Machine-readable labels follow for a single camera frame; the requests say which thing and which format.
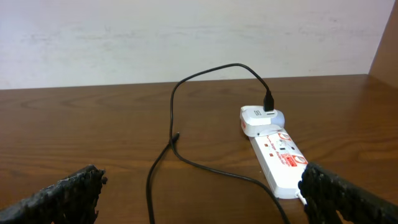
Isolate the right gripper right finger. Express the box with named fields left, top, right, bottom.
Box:
left=298, top=162, right=397, bottom=224

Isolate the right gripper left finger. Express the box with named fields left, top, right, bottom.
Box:
left=1, top=164, right=108, bottom=224

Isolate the white USB charger adapter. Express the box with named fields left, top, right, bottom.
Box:
left=240, top=106, right=285, bottom=138

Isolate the white power strip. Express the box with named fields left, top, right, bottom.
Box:
left=249, top=129, right=308, bottom=199

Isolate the white power strip cord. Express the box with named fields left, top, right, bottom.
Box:
left=295, top=192, right=308, bottom=206

